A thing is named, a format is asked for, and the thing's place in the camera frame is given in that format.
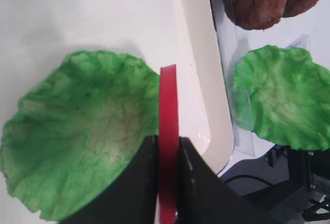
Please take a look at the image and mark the red tomato slice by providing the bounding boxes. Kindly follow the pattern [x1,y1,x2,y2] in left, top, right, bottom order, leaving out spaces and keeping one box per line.
[158,65,179,223]

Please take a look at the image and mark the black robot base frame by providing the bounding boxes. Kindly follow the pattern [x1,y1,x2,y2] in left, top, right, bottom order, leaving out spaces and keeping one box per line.
[242,145,330,224]

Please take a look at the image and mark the green lettuce leaf in holder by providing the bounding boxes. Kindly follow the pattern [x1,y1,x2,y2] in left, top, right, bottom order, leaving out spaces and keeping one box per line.
[232,45,329,150]

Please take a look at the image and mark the black cable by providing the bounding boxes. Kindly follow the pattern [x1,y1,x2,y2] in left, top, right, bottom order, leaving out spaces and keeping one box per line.
[222,174,274,186]

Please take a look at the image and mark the clear acrylic right food rack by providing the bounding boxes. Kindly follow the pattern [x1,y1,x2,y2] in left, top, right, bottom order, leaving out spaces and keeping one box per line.
[210,0,310,158]

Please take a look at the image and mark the white rectangular tray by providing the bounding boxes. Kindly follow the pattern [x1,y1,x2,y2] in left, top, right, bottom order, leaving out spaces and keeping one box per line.
[173,0,235,174]

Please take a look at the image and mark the left brown meat patty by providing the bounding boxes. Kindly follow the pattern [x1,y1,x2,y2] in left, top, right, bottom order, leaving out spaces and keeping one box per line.
[225,0,287,30]

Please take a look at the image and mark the green lettuce leaf on bun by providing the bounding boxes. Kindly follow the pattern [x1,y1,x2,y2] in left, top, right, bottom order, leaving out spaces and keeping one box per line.
[1,50,160,221]

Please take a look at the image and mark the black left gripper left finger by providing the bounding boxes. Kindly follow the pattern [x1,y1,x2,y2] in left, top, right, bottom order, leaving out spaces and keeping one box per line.
[61,136,158,224]

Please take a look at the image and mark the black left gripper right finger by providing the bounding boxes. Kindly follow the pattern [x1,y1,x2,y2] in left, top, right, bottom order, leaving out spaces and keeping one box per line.
[176,137,278,224]

